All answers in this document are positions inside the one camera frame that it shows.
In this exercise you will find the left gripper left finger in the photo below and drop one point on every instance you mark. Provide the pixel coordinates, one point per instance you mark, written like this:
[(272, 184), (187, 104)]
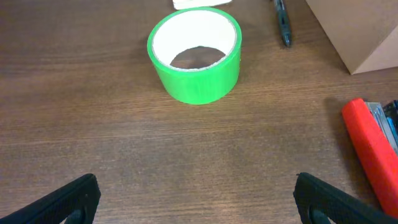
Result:
[(75, 202)]

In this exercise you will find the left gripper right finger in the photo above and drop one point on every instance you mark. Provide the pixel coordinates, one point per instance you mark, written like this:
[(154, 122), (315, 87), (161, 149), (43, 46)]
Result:
[(319, 202)]

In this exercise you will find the orange black stapler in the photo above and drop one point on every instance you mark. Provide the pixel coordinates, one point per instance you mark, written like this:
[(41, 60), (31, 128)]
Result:
[(378, 158)]

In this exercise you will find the brown cardboard box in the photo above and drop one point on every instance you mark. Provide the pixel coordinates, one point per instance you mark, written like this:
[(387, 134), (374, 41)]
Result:
[(363, 32)]

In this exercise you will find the green tape roll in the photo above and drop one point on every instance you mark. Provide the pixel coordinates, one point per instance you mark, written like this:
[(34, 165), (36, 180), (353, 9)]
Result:
[(196, 27)]

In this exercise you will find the yellow sticky note pad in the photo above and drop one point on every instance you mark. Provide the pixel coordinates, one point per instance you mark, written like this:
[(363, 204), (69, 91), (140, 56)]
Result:
[(188, 4)]

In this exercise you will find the black pen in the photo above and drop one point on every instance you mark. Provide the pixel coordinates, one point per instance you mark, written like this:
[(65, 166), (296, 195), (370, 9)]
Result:
[(283, 22)]

